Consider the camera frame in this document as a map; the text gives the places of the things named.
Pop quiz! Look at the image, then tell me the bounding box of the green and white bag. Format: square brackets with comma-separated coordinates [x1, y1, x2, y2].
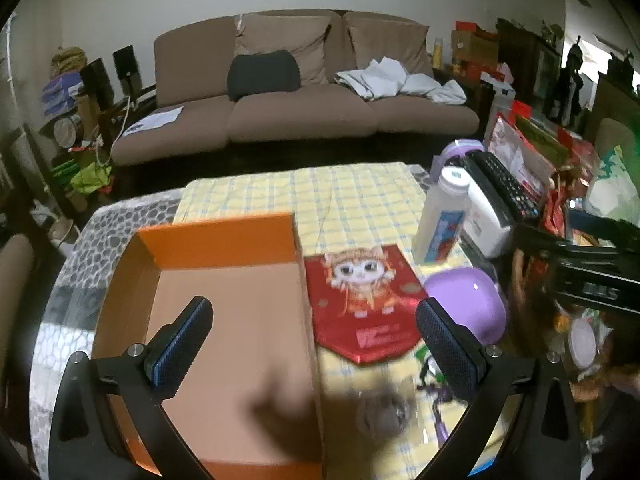
[585, 145, 640, 221]

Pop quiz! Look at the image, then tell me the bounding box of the white tissue box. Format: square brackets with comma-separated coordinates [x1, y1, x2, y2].
[457, 160, 518, 258]

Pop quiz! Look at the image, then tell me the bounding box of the purple eyelash curler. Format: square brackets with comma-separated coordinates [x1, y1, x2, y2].
[415, 347, 458, 443]

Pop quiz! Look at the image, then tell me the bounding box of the orange cardboard box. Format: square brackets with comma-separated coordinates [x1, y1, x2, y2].
[92, 211, 326, 480]

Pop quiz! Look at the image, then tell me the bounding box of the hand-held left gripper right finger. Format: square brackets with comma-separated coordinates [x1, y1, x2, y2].
[415, 297, 583, 480]

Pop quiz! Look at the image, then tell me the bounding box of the white paper sheet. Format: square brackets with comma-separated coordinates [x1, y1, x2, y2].
[121, 106, 185, 137]

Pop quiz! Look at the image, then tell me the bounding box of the round white lid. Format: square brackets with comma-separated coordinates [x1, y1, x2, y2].
[567, 317, 601, 368]

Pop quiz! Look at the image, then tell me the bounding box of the white crumpled cloth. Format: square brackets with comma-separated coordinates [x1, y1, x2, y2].
[334, 57, 468, 106]

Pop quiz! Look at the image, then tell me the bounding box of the black remote control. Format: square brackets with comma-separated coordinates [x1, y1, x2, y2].
[467, 151, 546, 221]

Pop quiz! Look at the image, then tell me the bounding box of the white cable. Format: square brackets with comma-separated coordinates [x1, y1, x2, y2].
[97, 95, 133, 166]

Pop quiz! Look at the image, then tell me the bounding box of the dark wooden cabinet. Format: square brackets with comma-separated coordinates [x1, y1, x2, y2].
[495, 17, 561, 111]

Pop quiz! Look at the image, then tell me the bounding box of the red cartoon print packet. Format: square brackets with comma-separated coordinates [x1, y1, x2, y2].
[304, 244, 426, 365]

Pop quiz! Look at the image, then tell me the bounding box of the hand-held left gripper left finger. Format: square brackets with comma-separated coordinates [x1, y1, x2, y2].
[48, 296, 215, 480]

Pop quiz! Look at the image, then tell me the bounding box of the brown sofa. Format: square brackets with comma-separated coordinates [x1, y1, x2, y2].
[110, 9, 481, 166]

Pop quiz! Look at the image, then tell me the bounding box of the clear packet with grey contents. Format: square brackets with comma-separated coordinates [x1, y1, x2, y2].
[357, 385, 416, 436]

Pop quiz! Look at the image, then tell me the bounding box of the black speaker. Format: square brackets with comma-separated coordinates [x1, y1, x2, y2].
[112, 45, 143, 96]

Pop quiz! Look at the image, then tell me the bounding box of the white plastic bottle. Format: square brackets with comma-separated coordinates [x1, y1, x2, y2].
[411, 165, 471, 265]

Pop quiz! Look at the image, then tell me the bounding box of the purple oval case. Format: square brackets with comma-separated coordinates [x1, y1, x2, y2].
[424, 267, 507, 343]

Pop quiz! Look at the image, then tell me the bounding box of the brown cardboard box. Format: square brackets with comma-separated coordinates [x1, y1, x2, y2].
[452, 20, 501, 68]

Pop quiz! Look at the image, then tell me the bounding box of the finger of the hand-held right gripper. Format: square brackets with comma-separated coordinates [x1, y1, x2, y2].
[567, 208, 640, 241]
[515, 224, 623, 267]

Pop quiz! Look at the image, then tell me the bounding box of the blue package stack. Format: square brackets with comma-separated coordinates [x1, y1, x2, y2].
[42, 72, 83, 116]

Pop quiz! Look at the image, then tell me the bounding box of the black cushion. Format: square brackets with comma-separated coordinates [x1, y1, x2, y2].
[227, 51, 302, 101]

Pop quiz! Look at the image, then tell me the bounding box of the green plastic bag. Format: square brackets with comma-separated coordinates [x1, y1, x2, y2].
[70, 162, 113, 196]

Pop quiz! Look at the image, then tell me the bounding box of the yellow checked tablecloth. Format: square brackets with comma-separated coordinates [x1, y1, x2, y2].
[172, 162, 506, 480]

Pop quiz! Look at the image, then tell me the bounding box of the purple lidded jar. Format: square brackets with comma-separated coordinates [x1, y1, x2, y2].
[432, 139, 488, 176]

